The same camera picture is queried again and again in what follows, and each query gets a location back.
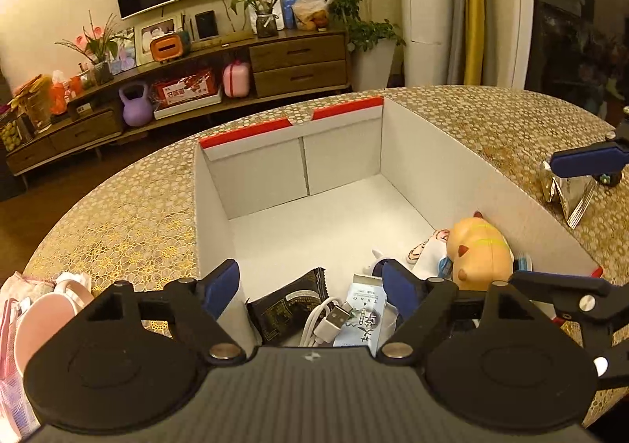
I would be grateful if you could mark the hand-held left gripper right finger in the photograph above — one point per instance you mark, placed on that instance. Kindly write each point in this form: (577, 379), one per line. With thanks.
(400, 288)

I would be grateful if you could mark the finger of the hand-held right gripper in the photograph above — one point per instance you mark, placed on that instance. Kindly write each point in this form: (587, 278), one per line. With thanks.
(565, 288)
(580, 162)

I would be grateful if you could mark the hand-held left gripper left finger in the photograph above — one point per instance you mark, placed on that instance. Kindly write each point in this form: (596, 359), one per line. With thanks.
(223, 288)

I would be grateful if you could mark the silver foil packet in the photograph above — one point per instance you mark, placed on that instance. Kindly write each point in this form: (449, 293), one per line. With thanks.
(565, 197)

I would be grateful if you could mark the light blue sachet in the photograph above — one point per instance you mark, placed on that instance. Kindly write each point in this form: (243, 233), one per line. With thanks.
(361, 320)

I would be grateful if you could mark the small white plush toy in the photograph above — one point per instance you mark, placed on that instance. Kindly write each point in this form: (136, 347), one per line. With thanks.
(432, 246)

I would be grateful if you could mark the black snack packet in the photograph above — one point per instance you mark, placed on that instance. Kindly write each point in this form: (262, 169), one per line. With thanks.
(280, 310)

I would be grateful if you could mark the tan animal figurine toy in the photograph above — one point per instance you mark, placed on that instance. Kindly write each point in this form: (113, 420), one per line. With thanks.
(479, 251)

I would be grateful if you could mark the white cardboard box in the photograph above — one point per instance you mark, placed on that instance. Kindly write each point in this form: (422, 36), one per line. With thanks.
(344, 217)

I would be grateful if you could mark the glass sliding door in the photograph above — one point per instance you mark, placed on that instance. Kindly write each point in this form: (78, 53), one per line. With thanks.
(565, 55)

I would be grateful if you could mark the pink cup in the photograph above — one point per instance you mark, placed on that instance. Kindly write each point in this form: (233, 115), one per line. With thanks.
(39, 320)

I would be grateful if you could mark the yellow curtain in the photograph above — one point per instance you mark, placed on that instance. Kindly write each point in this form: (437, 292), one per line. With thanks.
(475, 5)

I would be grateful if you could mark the purple kettlebell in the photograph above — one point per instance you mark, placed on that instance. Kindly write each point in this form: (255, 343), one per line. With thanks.
(136, 111)

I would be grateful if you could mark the red gift box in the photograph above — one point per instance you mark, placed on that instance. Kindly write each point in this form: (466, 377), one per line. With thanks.
(184, 89)

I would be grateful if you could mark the pink case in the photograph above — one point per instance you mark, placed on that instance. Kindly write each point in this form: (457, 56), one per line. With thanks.
(236, 79)

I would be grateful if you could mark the white standing air conditioner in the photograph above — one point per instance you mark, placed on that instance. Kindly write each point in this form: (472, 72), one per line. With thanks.
(425, 5)

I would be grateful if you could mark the white plant pot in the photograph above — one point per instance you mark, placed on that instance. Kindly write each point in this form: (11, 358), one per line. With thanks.
(371, 64)

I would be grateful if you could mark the pink cloth bag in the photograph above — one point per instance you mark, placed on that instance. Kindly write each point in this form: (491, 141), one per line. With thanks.
(10, 374)

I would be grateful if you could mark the wooden television cabinet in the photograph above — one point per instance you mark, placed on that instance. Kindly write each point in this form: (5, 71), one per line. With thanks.
(295, 55)

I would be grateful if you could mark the orange snack bag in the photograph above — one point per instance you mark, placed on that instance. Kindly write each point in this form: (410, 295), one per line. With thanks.
(59, 94)

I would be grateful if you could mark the pastel picture card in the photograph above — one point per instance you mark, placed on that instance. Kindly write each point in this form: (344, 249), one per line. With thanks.
(124, 52)

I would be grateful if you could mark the basket of packets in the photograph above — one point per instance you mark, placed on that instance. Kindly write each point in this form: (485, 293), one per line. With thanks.
(32, 101)

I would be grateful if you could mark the potted pink flower plant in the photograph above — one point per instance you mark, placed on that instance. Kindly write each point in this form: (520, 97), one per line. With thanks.
(100, 45)

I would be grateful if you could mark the plastic bag of fruit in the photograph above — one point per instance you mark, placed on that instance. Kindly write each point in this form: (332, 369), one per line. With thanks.
(309, 10)

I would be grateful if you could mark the white photo frame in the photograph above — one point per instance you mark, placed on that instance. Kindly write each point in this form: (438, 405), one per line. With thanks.
(147, 28)

